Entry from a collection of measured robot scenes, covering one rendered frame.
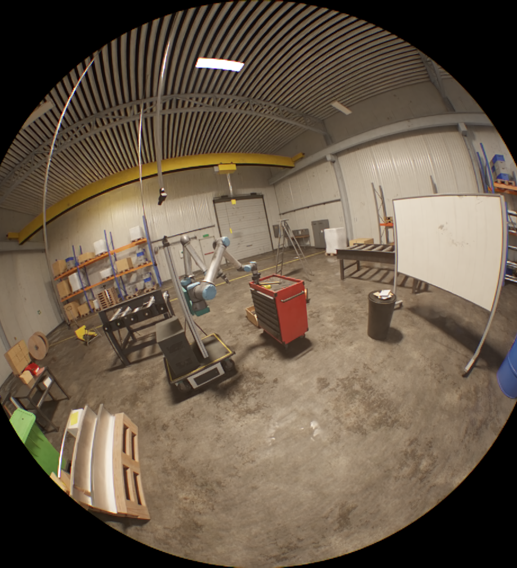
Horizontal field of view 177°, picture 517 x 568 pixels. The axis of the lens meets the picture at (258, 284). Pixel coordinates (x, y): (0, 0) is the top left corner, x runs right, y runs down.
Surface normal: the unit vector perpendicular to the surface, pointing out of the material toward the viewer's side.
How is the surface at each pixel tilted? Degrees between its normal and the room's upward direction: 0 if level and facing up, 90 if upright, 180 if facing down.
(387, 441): 0
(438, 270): 90
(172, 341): 90
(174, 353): 90
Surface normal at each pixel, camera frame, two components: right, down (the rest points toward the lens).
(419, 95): -0.86, 0.30
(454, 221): -0.98, 0.21
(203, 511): -0.19, -0.94
